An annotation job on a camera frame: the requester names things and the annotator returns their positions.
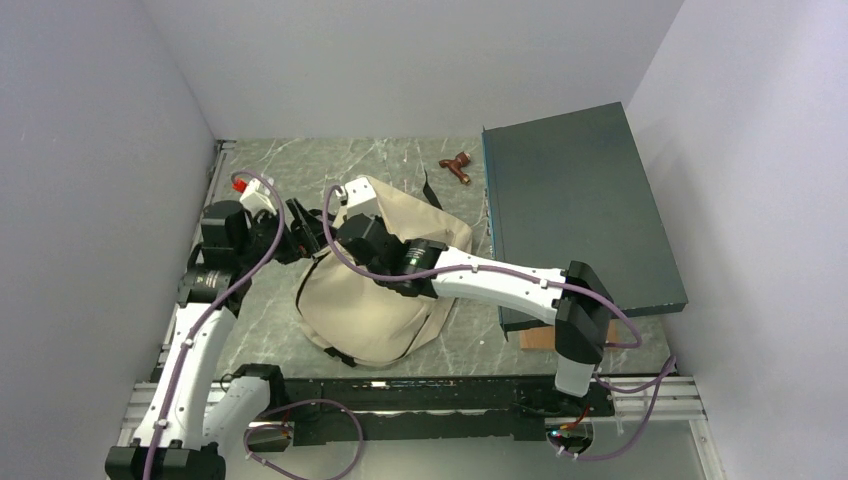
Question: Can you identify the beige canvas backpack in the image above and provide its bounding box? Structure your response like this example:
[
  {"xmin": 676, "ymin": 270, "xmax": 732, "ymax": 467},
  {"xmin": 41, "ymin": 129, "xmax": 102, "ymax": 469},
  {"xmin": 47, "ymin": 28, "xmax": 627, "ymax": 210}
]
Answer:
[{"xmin": 294, "ymin": 175, "xmax": 473, "ymax": 367}]

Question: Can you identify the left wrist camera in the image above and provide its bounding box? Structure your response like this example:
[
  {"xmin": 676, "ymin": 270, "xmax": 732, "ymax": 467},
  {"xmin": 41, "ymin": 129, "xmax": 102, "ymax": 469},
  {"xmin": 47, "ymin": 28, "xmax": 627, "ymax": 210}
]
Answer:
[{"xmin": 231, "ymin": 174, "xmax": 278, "ymax": 216}]

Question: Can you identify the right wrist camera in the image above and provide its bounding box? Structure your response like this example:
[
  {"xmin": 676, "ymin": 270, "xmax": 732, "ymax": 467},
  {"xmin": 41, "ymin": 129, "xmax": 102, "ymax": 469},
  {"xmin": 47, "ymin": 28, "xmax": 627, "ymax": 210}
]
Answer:
[{"xmin": 335, "ymin": 176, "xmax": 381, "ymax": 218}]

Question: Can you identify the brown T-shaped clip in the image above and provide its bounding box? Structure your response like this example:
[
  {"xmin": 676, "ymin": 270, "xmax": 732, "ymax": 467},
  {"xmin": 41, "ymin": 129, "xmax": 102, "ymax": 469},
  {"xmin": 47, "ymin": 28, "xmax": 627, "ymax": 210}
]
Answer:
[{"xmin": 438, "ymin": 151, "xmax": 471, "ymax": 185}]

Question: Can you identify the dark network switch box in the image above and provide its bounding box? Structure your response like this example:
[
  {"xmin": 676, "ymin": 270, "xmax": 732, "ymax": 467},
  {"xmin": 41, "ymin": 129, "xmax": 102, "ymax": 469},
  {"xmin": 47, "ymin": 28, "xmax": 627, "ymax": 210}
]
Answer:
[{"xmin": 481, "ymin": 102, "xmax": 688, "ymax": 318}]

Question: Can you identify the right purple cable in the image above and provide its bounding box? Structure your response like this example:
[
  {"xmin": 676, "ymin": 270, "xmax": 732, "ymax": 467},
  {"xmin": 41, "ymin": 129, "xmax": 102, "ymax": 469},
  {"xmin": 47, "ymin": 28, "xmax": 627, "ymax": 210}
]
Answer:
[{"xmin": 322, "ymin": 185, "xmax": 678, "ymax": 463}]

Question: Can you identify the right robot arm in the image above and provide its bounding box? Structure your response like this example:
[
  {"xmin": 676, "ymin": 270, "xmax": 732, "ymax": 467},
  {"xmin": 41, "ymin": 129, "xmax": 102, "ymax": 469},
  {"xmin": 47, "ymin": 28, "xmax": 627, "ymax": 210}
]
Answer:
[{"xmin": 335, "ymin": 214, "xmax": 621, "ymax": 415}]

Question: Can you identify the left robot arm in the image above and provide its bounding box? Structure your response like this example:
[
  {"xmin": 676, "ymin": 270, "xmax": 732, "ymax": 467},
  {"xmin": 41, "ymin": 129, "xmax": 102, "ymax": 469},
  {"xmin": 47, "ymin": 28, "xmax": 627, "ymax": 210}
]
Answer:
[{"xmin": 105, "ymin": 199, "xmax": 326, "ymax": 479}]

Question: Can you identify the wooden board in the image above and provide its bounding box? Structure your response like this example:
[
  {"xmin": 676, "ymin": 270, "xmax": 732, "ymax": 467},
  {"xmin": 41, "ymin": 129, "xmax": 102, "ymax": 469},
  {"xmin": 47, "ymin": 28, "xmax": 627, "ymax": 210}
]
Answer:
[{"xmin": 518, "ymin": 321, "xmax": 621, "ymax": 352}]

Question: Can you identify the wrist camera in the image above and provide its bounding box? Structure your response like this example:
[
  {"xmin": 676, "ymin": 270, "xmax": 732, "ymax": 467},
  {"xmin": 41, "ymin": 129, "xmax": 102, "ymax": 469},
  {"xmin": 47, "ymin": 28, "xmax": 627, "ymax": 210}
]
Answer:
[
  {"xmin": 335, "ymin": 176, "xmax": 381, "ymax": 218},
  {"xmin": 231, "ymin": 174, "xmax": 278, "ymax": 216}
]

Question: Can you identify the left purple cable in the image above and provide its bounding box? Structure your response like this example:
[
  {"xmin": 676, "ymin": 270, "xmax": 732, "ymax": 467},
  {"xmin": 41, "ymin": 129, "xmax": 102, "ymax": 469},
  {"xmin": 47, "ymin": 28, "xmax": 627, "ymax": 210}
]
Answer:
[{"xmin": 142, "ymin": 170, "xmax": 366, "ymax": 480}]

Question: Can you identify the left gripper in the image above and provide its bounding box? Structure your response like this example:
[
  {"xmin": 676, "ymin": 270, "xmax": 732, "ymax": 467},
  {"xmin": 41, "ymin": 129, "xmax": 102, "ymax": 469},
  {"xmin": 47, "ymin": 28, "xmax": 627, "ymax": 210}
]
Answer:
[{"xmin": 238, "ymin": 196, "xmax": 336, "ymax": 269}]

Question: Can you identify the purple cable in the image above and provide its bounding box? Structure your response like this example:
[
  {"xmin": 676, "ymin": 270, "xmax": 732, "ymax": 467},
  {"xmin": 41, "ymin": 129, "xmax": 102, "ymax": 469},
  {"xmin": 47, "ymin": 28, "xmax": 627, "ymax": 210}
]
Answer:
[
  {"xmin": 322, "ymin": 185, "xmax": 678, "ymax": 463},
  {"xmin": 142, "ymin": 170, "xmax": 366, "ymax": 480}
]

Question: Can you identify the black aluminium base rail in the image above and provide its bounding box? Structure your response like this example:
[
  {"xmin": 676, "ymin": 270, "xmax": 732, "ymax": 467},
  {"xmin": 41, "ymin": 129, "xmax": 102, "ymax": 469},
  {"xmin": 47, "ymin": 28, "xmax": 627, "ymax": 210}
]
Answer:
[{"xmin": 122, "ymin": 374, "xmax": 707, "ymax": 446}]

